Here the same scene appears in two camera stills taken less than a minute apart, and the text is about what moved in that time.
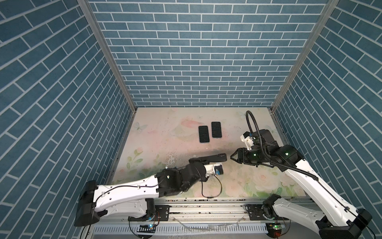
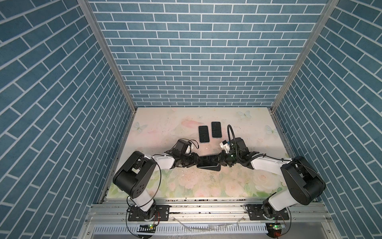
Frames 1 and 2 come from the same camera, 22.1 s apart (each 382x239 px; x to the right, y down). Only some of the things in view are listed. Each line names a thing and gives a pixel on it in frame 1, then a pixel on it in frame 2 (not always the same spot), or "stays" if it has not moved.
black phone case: [218, 157] -> [210, 166]
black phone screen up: [204, 134] stays
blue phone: [216, 130] stays
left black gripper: [202, 179] -> [194, 157]
